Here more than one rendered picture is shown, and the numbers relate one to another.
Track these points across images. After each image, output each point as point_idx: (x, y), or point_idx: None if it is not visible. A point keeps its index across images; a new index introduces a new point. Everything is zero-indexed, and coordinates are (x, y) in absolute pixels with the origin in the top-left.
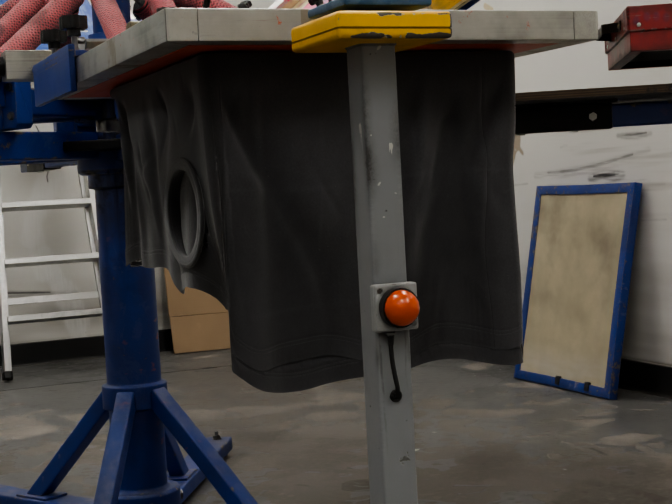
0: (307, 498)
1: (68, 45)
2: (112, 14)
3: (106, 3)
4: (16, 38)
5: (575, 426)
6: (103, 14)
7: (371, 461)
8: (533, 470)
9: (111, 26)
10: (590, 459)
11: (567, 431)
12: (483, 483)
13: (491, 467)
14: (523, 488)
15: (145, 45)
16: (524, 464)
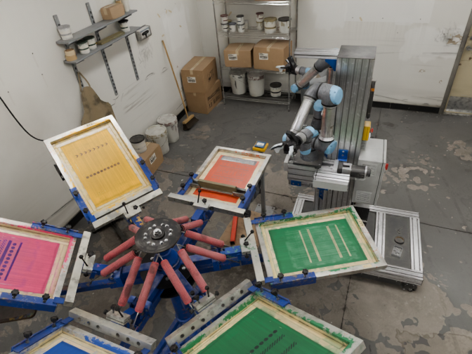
0: (144, 326)
1: (255, 185)
2: (192, 222)
3: (189, 223)
4: (212, 237)
5: (31, 323)
6: (192, 224)
7: (263, 181)
8: (96, 298)
9: (195, 223)
10: (79, 294)
11: (41, 321)
12: (114, 300)
13: (95, 309)
14: (116, 289)
15: (268, 162)
16: (90, 304)
